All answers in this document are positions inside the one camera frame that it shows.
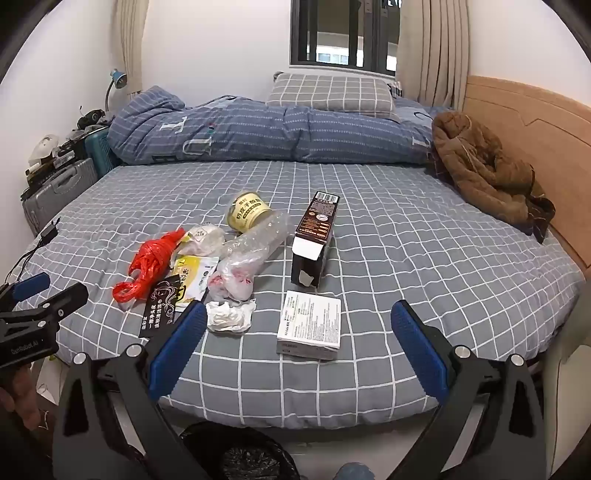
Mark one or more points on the black gadget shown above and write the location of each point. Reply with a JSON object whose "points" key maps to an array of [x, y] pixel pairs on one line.
{"points": [[92, 117]]}

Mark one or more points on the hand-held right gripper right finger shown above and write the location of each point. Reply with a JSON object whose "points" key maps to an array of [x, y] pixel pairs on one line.
{"points": [[420, 350]]}

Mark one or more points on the crumpled clear plastic bag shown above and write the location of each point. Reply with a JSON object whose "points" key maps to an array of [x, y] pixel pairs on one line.
{"points": [[233, 281]]}

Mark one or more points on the teal suitcase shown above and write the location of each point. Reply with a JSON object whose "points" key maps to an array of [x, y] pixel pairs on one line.
{"points": [[99, 152]]}

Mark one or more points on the brown jacket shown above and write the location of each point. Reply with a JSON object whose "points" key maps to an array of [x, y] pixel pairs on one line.
{"points": [[480, 161]]}

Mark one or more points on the grey checked bed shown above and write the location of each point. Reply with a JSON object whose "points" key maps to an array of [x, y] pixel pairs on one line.
{"points": [[392, 230]]}

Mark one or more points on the black sachet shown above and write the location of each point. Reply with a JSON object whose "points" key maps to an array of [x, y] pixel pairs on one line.
{"points": [[159, 304]]}

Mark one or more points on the white flat box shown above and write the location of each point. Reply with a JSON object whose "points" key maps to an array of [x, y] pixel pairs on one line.
{"points": [[309, 318]]}

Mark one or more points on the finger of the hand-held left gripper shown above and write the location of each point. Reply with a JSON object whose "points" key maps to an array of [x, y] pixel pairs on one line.
{"points": [[30, 286], [51, 307]]}

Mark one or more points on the yellow snack wrapper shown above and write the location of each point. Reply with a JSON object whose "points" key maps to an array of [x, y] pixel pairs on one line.
{"points": [[194, 277]]}

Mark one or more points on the grey suitcase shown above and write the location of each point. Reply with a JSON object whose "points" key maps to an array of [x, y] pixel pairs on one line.
{"points": [[60, 189]]}

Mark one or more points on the bubble wrap roll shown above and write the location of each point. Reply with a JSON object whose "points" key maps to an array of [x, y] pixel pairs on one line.
{"points": [[258, 240]]}

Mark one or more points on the wooden headboard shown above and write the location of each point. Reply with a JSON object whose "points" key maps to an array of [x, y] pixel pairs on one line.
{"points": [[545, 129]]}

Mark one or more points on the white plastic object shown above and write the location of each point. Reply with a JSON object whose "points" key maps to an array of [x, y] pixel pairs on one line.
{"points": [[44, 147]]}

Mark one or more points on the grey checked pillow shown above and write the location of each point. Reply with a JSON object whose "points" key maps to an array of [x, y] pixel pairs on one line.
{"points": [[332, 92]]}

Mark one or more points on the crumpled white tissue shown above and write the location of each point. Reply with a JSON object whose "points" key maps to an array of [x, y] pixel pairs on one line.
{"points": [[228, 316]]}

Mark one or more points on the white cabinet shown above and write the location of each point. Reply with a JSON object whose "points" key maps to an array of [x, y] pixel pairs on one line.
{"points": [[570, 406]]}

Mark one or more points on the silver white foil bag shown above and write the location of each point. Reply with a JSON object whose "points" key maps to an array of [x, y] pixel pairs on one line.
{"points": [[207, 237]]}

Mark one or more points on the beige curtain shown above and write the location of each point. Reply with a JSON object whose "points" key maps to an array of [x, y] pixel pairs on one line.
{"points": [[434, 46], [131, 41]]}

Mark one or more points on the person's left hand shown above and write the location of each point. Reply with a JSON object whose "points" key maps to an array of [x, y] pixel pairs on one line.
{"points": [[18, 394]]}

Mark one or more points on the black charger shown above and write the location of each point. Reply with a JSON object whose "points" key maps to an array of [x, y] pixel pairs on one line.
{"points": [[50, 232]]}

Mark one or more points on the red plastic bag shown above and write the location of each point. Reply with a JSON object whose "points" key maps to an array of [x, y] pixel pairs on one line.
{"points": [[152, 258]]}

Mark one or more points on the yellow yogurt cup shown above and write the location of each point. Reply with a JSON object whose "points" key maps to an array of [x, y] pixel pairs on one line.
{"points": [[249, 214]]}

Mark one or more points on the dark brown carton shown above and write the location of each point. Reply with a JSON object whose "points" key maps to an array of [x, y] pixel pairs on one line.
{"points": [[316, 221]]}

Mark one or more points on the bin with black liner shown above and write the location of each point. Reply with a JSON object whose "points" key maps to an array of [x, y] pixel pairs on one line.
{"points": [[240, 457]]}

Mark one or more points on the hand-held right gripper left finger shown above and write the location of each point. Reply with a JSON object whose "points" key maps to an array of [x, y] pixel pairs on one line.
{"points": [[180, 346]]}

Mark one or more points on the blue desk lamp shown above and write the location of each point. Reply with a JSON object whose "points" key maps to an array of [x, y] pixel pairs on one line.
{"points": [[119, 78]]}

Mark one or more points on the dark framed window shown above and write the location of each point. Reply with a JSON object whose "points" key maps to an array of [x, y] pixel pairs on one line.
{"points": [[341, 32]]}

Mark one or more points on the blue striped quilt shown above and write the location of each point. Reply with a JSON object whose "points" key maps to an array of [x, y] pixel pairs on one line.
{"points": [[277, 134]]}

